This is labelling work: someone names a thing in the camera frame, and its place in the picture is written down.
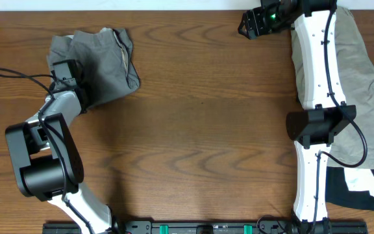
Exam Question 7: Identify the grey shorts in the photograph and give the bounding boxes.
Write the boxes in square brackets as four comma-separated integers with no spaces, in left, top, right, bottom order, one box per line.
[47,27,140,108]

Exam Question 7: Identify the black garment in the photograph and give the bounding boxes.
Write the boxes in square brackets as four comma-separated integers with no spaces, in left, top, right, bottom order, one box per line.
[325,167,374,211]

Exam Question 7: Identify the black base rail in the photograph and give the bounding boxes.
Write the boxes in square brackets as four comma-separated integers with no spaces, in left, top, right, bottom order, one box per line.
[42,220,368,234]

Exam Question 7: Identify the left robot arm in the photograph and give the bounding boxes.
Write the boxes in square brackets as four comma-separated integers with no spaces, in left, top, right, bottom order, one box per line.
[5,59,125,233]

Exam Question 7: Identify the white garment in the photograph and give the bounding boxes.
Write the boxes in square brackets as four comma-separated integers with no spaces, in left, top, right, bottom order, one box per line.
[343,168,374,197]

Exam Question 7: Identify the beige khaki shorts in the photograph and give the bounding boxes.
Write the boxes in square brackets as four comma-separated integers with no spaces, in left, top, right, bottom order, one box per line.
[291,7,374,169]

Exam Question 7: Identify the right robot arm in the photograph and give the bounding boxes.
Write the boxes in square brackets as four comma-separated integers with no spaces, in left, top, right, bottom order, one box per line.
[238,0,356,233]

